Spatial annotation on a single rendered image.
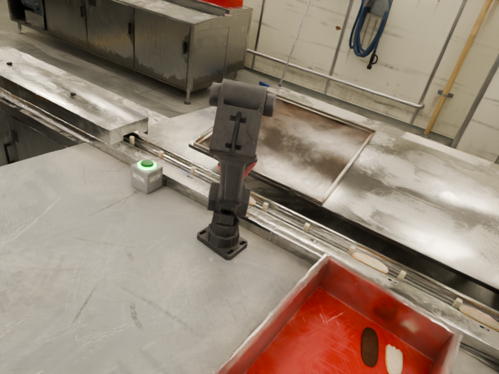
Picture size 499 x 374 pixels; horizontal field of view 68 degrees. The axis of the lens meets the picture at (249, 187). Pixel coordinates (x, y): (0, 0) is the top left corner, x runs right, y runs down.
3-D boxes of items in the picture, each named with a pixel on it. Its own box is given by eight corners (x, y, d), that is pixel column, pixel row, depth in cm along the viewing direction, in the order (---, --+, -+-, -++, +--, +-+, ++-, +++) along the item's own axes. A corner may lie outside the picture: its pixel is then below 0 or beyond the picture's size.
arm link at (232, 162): (197, 143, 57) (262, 156, 57) (215, 70, 62) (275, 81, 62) (207, 214, 100) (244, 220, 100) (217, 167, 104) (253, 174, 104)
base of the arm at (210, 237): (194, 237, 102) (228, 261, 97) (197, 214, 98) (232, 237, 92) (216, 224, 108) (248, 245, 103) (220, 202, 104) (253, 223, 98)
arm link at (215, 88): (207, 110, 62) (270, 122, 62) (212, 75, 61) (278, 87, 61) (227, 110, 104) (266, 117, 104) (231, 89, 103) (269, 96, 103)
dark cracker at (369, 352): (361, 325, 86) (363, 322, 86) (378, 331, 86) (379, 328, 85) (359, 363, 78) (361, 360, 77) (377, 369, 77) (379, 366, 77)
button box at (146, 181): (128, 194, 119) (128, 164, 113) (146, 184, 125) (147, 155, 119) (147, 205, 116) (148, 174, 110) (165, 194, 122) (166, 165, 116)
